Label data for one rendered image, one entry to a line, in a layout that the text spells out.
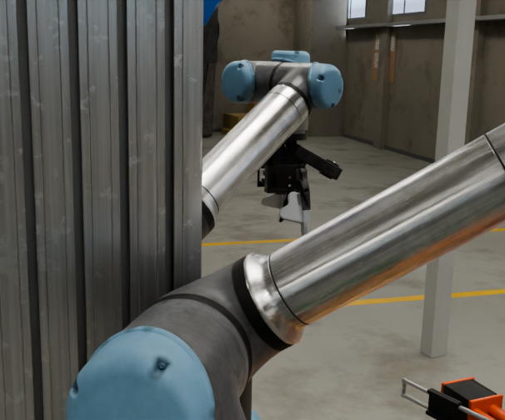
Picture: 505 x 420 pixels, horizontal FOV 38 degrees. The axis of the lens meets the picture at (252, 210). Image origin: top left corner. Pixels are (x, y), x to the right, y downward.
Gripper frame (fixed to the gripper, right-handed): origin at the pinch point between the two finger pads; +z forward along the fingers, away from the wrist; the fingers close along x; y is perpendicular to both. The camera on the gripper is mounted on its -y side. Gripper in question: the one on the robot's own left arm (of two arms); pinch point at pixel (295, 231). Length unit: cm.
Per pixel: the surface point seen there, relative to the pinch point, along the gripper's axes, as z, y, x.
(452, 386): 24.8, -23.3, 24.3
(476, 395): 24.8, -25.7, 28.6
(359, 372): 152, -129, -238
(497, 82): 1, -614, -839
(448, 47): -40, -181, -254
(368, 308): 152, -181, -339
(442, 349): 147, -189, -248
